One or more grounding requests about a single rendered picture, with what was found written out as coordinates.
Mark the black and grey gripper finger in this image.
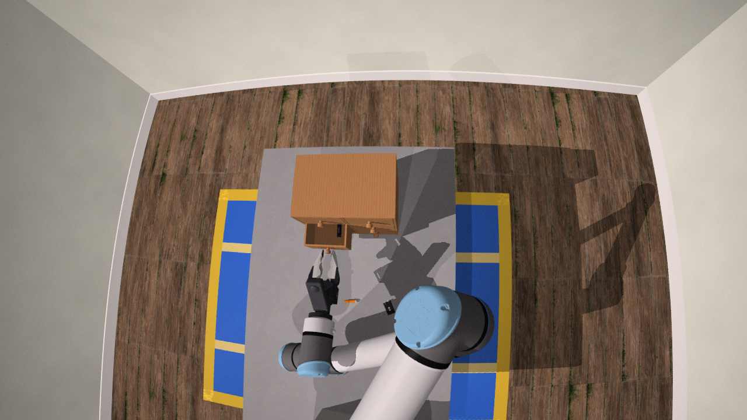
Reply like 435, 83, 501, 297
327, 250, 340, 290
308, 250, 324, 278

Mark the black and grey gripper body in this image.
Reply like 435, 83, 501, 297
309, 279, 338, 320

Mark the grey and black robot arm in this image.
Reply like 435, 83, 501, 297
278, 285, 494, 420

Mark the brown wooden chest of drawers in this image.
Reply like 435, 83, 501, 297
290, 153, 399, 235

